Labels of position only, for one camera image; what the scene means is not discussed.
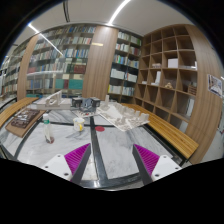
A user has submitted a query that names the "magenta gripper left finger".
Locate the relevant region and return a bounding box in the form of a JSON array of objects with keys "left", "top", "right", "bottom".
[{"left": 42, "top": 142, "right": 92, "bottom": 185}]

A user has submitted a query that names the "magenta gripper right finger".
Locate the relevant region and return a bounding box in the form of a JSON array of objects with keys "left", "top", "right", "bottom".
[{"left": 131, "top": 143, "right": 183, "bottom": 186}]

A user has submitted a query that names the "clear plastic water bottle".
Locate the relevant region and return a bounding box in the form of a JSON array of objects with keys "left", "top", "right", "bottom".
[{"left": 43, "top": 113, "right": 54, "bottom": 144}]

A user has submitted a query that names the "white and yellow mug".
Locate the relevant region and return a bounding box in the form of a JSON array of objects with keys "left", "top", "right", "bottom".
[{"left": 73, "top": 117, "right": 85, "bottom": 132}]

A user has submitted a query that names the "red round coaster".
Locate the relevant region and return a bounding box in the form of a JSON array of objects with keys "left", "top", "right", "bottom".
[{"left": 95, "top": 126, "right": 105, "bottom": 132}]

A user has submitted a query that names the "wooden bench right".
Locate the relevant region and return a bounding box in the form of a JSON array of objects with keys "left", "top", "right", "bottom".
[{"left": 123, "top": 103, "right": 199, "bottom": 159}]

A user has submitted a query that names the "white architectural model board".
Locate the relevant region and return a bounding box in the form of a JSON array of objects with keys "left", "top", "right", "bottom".
[{"left": 97, "top": 96, "right": 149, "bottom": 132}]

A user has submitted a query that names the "dark grey building model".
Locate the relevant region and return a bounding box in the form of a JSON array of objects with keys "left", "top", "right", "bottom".
[{"left": 72, "top": 97, "right": 100, "bottom": 112}]

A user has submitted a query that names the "white block model on base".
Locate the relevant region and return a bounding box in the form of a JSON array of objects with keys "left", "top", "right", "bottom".
[{"left": 34, "top": 91, "right": 71, "bottom": 110}]

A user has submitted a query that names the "brown relief model board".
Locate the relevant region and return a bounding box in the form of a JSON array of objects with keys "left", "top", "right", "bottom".
[{"left": 6, "top": 108, "right": 45, "bottom": 137}]

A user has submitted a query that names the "bookshelf with books centre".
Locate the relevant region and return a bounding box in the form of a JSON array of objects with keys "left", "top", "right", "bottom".
[{"left": 108, "top": 30, "right": 142, "bottom": 103}]

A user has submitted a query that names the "bookshelf with books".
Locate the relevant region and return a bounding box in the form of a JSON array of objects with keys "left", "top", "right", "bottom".
[
  {"left": 26, "top": 24, "right": 96, "bottom": 98},
  {"left": 108, "top": 30, "right": 142, "bottom": 103}
]

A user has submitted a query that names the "wooden cubby shelf unit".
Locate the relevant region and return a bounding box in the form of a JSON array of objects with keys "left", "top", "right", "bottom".
[{"left": 133, "top": 24, "right": 222, "bottom": 164}]

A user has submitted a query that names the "white box in shelf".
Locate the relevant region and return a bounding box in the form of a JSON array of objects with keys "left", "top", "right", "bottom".
[{"left": 168, "top": 58, "right": 178, "bottom": 68}]

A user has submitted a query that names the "bookshelf with books left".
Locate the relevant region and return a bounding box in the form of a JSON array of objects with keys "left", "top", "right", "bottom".
[{"left": 26, "top": 24, "right": 96, "bottom": 98}]

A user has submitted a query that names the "poster on wall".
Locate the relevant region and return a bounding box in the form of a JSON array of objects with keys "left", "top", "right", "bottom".
[{"left": 208, "top": 75, "right": 222, "bottom": 97}]

